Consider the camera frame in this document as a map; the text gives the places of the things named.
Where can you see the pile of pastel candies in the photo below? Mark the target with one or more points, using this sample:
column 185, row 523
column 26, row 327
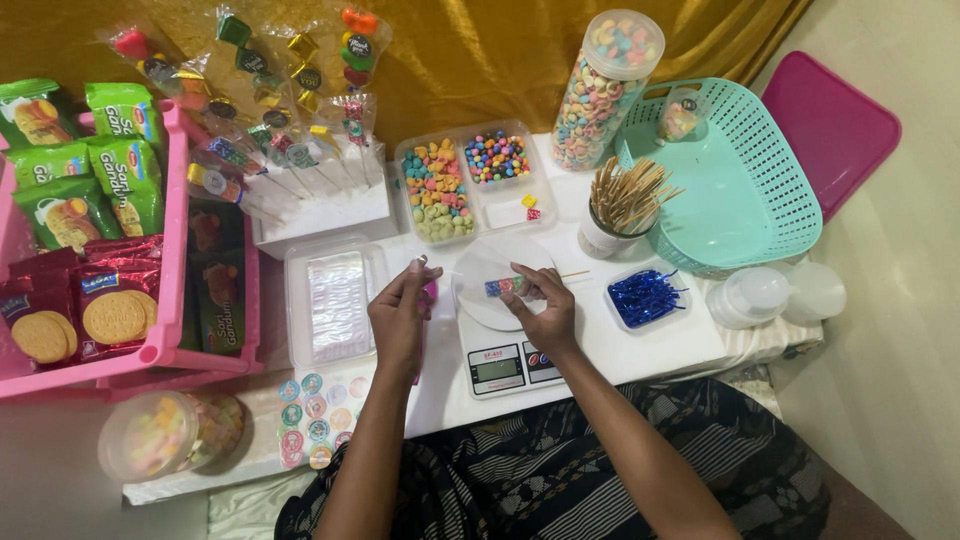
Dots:
column 436, row 191

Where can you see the clear plastic box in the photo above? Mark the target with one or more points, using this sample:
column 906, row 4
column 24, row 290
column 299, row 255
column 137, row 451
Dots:
column 296, row 315

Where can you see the small bag of candy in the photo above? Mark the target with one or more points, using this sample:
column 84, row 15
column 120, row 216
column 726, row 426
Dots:
column 679, row 120

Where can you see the round clear plate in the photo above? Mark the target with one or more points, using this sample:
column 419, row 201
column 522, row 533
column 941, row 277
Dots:
column 484, row 274

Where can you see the white digital kitchen scale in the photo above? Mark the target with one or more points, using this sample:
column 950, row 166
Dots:
column 499, row 360

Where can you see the pink plastic tool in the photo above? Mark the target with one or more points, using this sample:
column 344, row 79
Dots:
column 430, row 292

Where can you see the empty clear plastic jar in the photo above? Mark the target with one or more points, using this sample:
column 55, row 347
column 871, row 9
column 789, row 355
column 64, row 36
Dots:
column 750, row 296
column 819, row 291

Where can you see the white foam block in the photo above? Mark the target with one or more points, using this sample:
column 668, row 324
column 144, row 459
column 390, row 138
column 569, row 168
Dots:
column 330, row 214

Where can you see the pink plastic lid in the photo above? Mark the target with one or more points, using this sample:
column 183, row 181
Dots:
column 832, row 127

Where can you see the yellow wrapped candy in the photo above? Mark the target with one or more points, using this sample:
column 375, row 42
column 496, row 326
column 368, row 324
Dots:
column 529, row 201

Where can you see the candy skewer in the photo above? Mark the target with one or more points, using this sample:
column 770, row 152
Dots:
column 504, row 286

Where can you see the stack of clear plastic sleeves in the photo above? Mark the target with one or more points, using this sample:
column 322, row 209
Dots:
column 339, row 304

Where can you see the teal plastic basket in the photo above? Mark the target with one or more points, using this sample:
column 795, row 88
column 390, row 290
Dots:
column 720, row 195

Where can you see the white cloth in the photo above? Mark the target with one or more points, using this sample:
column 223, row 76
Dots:
column 247, row 506

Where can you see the row of wrapped candy skewers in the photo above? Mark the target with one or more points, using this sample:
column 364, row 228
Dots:
column 247, row 105

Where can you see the short clear candy jar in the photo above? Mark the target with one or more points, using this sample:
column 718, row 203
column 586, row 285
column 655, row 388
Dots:
column 169, row 435

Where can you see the tall clear candy jar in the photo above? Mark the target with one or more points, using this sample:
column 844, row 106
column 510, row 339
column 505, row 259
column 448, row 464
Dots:
column 596, row 105

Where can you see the bundle of wooden skewers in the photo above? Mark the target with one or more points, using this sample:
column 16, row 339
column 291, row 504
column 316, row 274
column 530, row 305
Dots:
column 626, row 195

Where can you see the pile of coloured chocolate beads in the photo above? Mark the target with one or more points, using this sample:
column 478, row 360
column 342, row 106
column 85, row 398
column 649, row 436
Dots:
column 496, row 156

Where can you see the gold curtain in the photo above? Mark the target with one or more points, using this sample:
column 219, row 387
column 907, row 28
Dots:
column 480, row 60

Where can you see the divided clear plastic tray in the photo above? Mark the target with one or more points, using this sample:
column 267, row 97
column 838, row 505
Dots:
column 510, row 206

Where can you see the pink rack of snack packets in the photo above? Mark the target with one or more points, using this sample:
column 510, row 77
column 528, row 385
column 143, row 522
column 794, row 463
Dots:
column 112, row 240

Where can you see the person's left hand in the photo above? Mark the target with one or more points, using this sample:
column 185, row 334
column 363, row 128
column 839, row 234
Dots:
column 397, row 322

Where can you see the white cup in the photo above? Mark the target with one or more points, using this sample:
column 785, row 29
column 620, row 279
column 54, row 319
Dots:
column 600, row 238

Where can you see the small clear tray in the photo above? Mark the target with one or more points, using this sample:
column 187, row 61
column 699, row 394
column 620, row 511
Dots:
column 611, row 315

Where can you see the person's right hand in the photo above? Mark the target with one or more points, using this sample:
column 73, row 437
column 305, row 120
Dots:
column 551, row 315

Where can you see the dark patterned skirt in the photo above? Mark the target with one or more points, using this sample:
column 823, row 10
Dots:
column 540, row 465

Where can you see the pile of blue twist ties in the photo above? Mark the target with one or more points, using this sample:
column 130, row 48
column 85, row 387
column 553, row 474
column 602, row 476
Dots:
column 643, row 298

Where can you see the sheet of round stickers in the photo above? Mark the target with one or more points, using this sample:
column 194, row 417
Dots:
column 319, row 420

